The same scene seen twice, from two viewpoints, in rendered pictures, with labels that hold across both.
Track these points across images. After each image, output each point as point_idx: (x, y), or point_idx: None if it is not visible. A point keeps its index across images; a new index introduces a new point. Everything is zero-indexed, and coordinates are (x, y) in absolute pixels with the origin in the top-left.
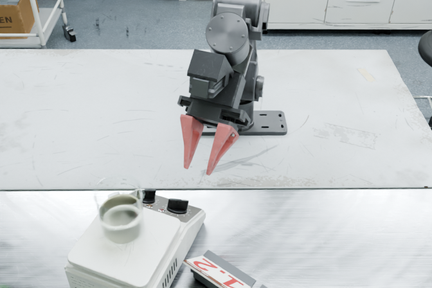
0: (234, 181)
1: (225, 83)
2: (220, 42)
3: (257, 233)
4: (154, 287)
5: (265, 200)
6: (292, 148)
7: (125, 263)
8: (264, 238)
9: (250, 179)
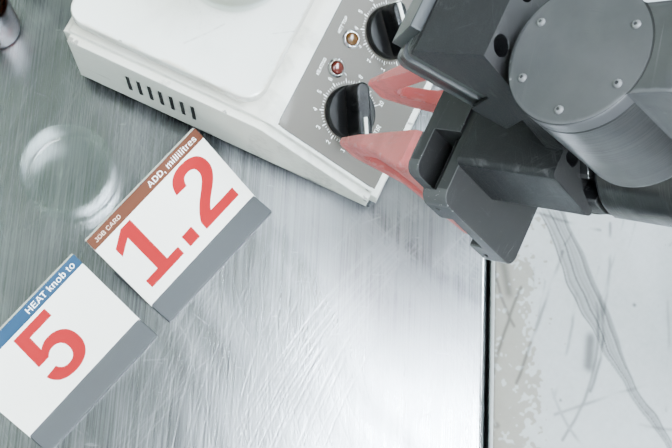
0: (517, 305)
1: (479, 109)
2: (544, 41)
3: (318, 347)
4: (95, 50)
5: (437, 389)
6: None
7: None
8: (299, 364)
9: (527, 355)
